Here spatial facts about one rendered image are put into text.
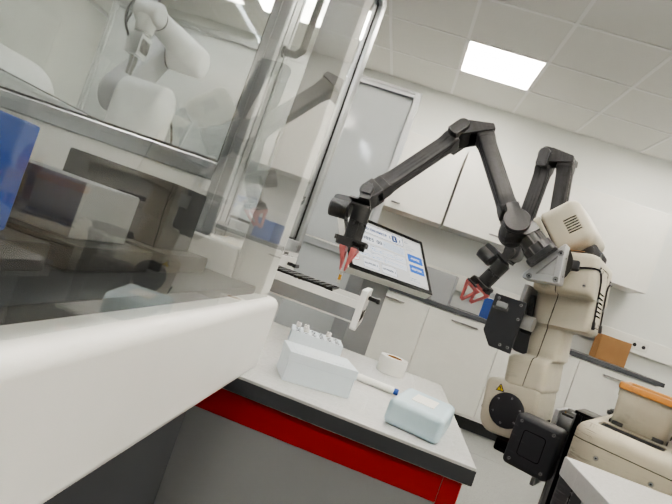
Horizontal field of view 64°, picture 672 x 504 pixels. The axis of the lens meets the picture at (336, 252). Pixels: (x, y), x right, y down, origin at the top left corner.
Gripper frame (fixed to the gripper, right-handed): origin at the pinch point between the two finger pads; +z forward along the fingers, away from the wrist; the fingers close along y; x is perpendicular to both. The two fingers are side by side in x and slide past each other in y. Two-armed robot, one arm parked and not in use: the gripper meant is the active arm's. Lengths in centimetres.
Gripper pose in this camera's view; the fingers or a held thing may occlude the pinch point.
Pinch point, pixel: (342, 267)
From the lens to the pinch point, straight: 163.6
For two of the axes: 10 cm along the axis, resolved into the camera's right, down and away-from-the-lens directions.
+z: -3.2, 9.5, -0.5
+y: 9.4, 3.0, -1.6
